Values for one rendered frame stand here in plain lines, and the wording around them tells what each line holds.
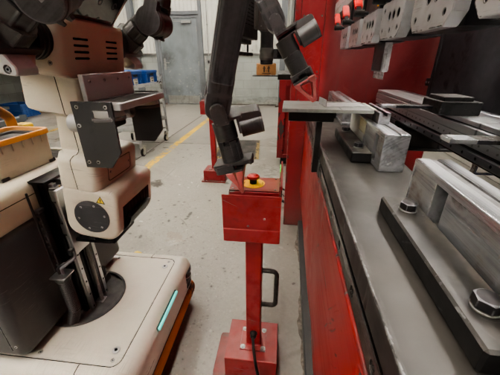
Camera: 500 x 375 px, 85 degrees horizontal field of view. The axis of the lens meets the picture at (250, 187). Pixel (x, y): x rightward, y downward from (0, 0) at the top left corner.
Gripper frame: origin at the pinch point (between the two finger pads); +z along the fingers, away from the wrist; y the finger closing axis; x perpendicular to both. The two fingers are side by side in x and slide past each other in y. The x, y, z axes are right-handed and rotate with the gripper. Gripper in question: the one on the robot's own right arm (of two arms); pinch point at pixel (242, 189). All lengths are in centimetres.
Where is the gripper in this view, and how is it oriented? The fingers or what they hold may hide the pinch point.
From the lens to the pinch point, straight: 76.6
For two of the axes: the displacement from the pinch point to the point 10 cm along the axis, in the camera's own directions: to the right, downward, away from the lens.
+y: 9.6, -1.8, -1.9
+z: 2.4, 8.9, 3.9
